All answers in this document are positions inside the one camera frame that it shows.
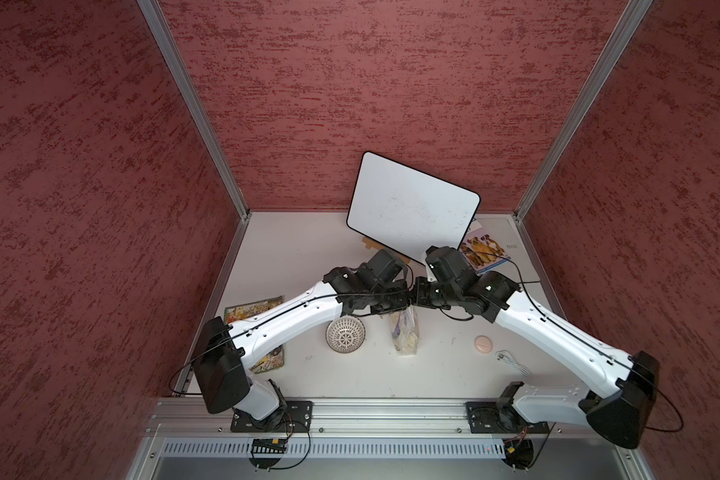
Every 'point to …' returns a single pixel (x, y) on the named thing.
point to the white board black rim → (407, 210)
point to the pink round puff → (483, 344)
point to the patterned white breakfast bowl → (345, 334)
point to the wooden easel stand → (369, 243)
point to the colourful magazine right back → (481, 249)
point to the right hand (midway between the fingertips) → (407, 301)
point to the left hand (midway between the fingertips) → (407, 308)
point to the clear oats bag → (405, 330)
